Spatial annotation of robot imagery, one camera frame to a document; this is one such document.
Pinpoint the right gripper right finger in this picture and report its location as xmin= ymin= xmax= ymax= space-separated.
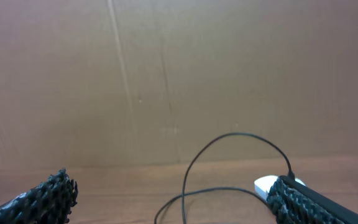
xmin=267 ymin=175 xmax=358 ymax=224

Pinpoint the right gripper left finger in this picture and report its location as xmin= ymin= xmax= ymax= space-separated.
xmin=0 ymin=169 xmax=78 ymax=224

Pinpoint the black USB charging cable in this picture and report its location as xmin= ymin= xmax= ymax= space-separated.
xmin=154 ymin=132 xmax=296 ymax=224

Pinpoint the cardboard backdrop panel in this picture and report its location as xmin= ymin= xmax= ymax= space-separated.
xmin=0 ymin=1 xmax=358 ymax=170

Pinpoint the white charger plug adapter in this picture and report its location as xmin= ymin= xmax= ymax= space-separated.
xmin=254 ymin=175 xmax=308 ymax=204

